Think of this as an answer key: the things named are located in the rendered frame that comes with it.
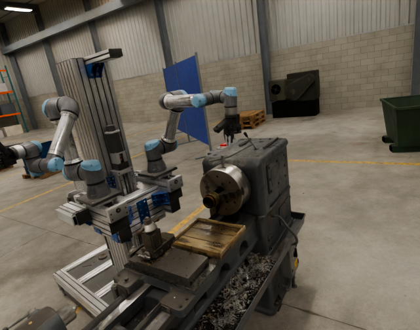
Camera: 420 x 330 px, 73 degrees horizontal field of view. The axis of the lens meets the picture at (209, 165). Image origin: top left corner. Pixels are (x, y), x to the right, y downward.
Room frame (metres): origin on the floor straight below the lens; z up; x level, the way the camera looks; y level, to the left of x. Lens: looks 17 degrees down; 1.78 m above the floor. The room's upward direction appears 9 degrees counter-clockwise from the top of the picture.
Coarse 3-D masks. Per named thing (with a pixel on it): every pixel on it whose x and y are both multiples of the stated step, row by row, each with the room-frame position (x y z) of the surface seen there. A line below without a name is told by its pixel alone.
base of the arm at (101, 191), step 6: (90, 186) 1.71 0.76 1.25; (96, 186) 1.71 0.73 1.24; (102, 186) 1.72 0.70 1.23; (108, 186) 1.78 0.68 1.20; (90, 192) 1.70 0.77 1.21; (96, 192) 1.70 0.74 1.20; (102, 192) 1.70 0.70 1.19; (108, 192) 1.73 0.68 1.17; (90, 198) 1.69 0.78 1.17; (96, 198) 1.69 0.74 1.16
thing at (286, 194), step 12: (288, 192) 2.09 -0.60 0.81; (276, 204) 1.84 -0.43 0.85; (288, 204) 2.06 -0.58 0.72; (240, 216) 1.76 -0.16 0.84; (264, 216) 1.67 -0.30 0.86; (288, 216) 2.06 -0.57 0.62; (264, 228) 1.68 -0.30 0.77; (276, 228) 1.84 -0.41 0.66; (264, 240) 1.68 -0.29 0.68; (276, 240) 1.81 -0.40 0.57; (252, 252) 1.73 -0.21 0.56; (264, 252) 1.68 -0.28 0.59; (276, 276) 1.82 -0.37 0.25; (276, 288) 1.79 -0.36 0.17; (264, 300) 1.73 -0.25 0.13; (276, 300) 1.82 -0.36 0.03; (264, 312) 1.72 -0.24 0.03; (276, 312) 1.71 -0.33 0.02
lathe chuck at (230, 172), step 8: (216, 168) 1.69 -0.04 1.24; (232, 168) 1.69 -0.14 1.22; (216, 176) 1.67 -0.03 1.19; (224, 176) 1.63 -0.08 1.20; (232, 176) 1.61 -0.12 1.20; (240, 176) 1.65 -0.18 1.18; (200, 184) 1.74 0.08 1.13; (216, 184) 1.67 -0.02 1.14; (224, 184) 1.64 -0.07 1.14; (232, 184) 1.61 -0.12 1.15; (240, 184) 1.60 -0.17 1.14; (200, 192) 1.75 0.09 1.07; (248, 192) 1.64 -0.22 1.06; (224, 200) 1.65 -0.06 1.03; (232, 200) 1.62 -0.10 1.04; (240, 200) 1.58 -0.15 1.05; (224, 208) 1.65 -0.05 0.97; (232, 208) 1.62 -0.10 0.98
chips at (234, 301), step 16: (256, 256) 1.69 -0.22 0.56; (240, 272) 1.54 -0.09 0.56; (256, 272) 1.47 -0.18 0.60; (224, 288) 1.42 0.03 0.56; (240, 288) 1.36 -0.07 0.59; (256, 288) 1.37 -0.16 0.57; (224, 304) 1.28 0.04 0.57; (240, 304) 1.26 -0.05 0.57; (208, 320) 1.22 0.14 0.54; (224, 320) 1.17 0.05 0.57
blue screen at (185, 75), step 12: (192, 60) 6.88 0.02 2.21; (168, 72) 9.59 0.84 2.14; (180, 72) 8.11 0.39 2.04; (192, 72) 7.03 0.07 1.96; (168, 84) 9.94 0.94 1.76; (180, 84) 8.35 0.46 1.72; (192, 84) 7.19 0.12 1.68; (192, 108) 7.54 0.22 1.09; (204, 108) 6.56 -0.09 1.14; (180, 120) 9.15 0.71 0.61; (192, 120) 7.74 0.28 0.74; (204, 120) 6.65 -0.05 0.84; (180, 132) 10.50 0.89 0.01; (192, 132) 7.95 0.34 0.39; (204, 132) 6.79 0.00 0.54; (180, 144) 8.41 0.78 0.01; (204, 156) 6.50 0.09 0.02
